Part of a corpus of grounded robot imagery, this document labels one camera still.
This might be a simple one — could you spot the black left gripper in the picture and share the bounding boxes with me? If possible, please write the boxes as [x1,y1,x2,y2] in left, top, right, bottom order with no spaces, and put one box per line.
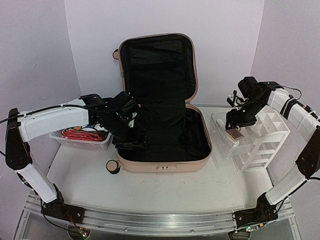
[105,114,150,150]

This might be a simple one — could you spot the white perforated plastic basket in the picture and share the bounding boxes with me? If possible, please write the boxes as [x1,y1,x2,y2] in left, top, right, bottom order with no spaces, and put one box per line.
[49,124,112,151]

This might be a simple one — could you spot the white desktop drawer organizer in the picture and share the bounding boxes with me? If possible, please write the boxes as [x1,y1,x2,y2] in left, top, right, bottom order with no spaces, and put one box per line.
[231,106,290,172]

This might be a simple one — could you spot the dark brown pouch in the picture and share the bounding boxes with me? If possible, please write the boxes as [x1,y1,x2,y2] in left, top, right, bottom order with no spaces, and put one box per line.
[226,129,245,141]

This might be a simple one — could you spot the red patterned cloth item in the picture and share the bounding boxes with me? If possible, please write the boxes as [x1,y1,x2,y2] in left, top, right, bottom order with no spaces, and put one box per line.
[61,128,109,142]

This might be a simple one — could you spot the clear plastic organizer drawer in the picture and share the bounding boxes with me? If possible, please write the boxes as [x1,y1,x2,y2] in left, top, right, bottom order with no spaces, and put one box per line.
[210,112,253,159]

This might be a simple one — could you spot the pink hard-shell suitcase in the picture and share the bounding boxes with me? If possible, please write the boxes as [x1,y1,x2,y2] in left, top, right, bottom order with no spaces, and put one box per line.
[113,33,212,173]

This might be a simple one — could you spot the white t-shirt blue flower print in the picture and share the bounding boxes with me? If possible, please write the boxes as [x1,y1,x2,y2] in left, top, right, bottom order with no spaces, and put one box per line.
[73,124,106,132]

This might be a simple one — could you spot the white cosmetic tube box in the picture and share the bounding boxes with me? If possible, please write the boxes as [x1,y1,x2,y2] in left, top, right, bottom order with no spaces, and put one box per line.
[215,118,226,132]

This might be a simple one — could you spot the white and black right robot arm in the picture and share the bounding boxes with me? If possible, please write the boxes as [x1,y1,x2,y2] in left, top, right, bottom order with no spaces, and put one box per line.
[225,76,320,222]

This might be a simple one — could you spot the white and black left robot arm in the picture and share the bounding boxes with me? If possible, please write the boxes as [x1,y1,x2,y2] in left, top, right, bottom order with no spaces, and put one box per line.
[1,91,147,219]

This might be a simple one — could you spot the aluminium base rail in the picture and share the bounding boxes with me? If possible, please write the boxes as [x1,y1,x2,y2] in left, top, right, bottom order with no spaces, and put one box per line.
[17,195,301,240]

